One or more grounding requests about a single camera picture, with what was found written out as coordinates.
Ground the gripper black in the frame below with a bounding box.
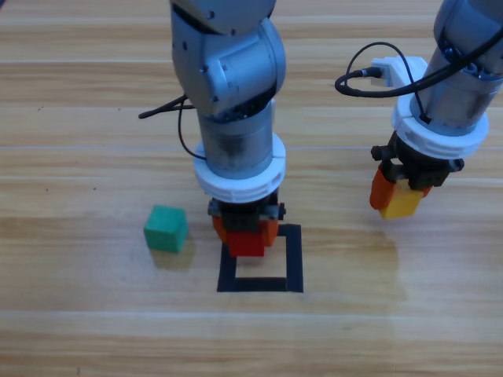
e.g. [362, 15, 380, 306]
[369, 131, 464, 213]
[207, 190, 287, 248]

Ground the yellow cube block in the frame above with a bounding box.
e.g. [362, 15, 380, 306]
[378, 178, 422, 220]

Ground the red cube block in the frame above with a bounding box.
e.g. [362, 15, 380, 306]
[226, 230, 266, 258]

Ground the green cube block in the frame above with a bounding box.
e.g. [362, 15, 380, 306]
[142, 205, 189, 253]

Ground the black tape square outline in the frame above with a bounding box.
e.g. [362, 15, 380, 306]
[216, 223, 305, 294]

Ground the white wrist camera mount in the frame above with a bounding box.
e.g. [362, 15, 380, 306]
[370, 55, 490, 161]
[193, 100, 287, 204]

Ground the arm thin wire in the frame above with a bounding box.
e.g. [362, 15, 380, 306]
[178, 105, 208, 161]
[345, 42, 433, 126]

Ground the arm thick black cable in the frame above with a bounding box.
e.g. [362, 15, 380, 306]
[334, 29, 503, 99]
[138, 97, 196, 119]

